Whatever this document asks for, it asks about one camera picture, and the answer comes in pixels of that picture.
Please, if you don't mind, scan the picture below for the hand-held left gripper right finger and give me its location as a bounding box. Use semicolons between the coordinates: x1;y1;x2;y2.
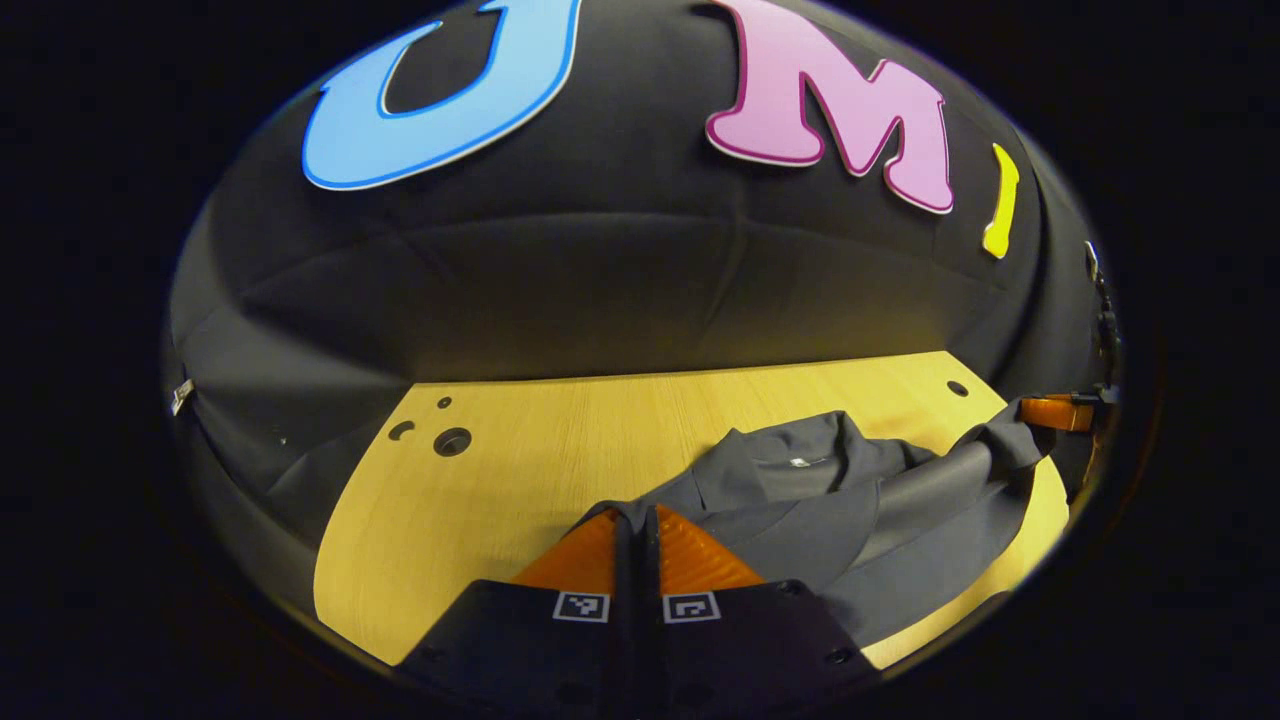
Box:
640;503;881;716

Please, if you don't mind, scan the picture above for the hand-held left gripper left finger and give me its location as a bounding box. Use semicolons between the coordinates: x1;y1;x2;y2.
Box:
400;505;641;720

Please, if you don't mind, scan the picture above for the grey button shirt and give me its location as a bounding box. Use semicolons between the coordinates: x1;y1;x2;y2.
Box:
590;400;1046;646

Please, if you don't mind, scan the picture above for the black backdrop cloth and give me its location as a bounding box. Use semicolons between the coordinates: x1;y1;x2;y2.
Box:
160;0;1121;611

